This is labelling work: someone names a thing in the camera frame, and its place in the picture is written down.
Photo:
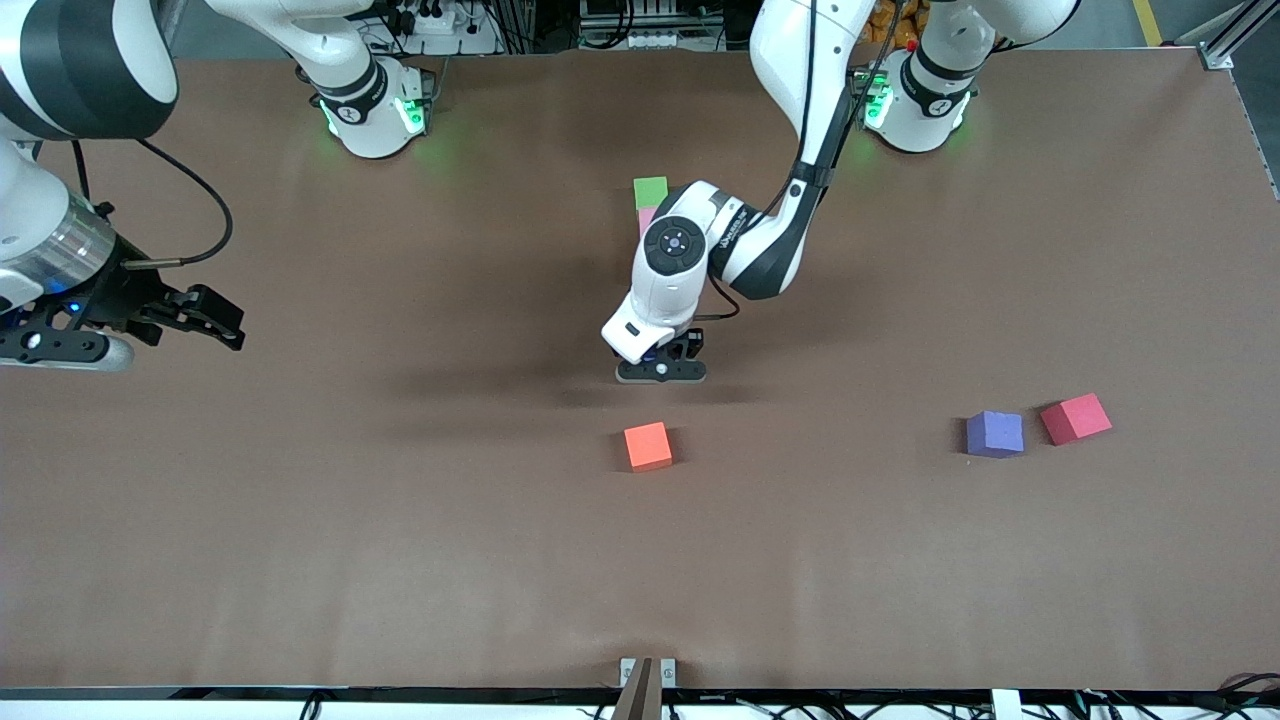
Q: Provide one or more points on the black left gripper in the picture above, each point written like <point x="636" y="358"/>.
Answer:
<point x="696" y="345"/>

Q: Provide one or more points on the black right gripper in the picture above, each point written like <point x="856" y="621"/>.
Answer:
<point x="122" y="293"/>

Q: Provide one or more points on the pink foam block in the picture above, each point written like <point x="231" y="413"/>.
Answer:
<point x="646" y="220"/>

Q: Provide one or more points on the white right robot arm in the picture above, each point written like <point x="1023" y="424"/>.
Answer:
<point x="370" y="120"/>

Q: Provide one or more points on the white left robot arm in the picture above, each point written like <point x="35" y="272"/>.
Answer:
<point x="665" y="300"/>

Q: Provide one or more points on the orange foam block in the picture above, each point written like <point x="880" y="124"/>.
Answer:
<point x="648" y="446"/>

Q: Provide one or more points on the green foam block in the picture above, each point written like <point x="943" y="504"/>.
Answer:
<point x="651" y="192"/>

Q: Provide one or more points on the brown table cover sheet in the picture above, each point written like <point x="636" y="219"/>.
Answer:
<point x="300" y="560"/>

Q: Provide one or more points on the grey metal equipment rack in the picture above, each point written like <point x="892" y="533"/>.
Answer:
<point x="640" y="38"/>

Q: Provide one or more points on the purple foam block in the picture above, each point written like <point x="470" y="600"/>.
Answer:
<point x="995" y="434"/>

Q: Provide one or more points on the orange lumpy items pile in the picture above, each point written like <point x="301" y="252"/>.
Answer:
<point x="882" y="20"/>

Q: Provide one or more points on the red foam block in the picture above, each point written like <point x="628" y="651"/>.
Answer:
<point x="1075" y="419"/>

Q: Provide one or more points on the white plastic block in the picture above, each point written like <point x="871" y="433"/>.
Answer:
<point x="1006" y="706"/>

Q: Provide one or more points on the metal bracket plate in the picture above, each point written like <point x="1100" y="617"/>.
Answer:
<point x="668" y="672"/>

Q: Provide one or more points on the brown camera mount pole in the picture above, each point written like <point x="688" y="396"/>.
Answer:
<point x="638" y="700"/>

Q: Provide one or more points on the aluminium frame profile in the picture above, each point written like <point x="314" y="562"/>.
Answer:
<point x="1245" y="22"/>

